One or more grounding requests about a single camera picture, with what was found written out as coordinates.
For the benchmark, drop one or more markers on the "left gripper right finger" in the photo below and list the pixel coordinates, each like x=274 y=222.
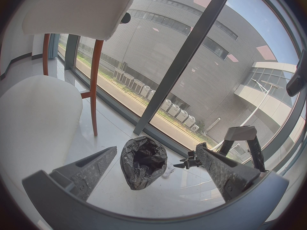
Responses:
x=227 y=176

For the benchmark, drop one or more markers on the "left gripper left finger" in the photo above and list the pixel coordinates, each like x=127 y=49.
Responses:
x=88 y=174

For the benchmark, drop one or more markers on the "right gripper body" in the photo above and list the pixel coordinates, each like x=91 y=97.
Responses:
x=192 y=160

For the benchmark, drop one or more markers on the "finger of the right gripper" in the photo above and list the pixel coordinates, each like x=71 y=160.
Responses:
x=183 y=165
x=184 y=159

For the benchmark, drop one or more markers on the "black plastic bag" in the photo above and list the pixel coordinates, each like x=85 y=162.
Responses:
x=134 y=174

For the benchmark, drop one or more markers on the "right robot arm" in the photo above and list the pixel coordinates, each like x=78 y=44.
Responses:
x=239 y=133

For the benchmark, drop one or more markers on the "crumpled clear plastic wrapper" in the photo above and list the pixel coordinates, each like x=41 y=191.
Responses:
x=169 y=171

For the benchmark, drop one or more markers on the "white cushioned wooden chair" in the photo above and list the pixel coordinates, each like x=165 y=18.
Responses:
x=36 y=118

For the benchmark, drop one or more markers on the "window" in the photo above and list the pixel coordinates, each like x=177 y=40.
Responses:
x=191 y=44

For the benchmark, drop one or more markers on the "blue-green curtain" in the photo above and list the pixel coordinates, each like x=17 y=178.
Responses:
x=54 y=47

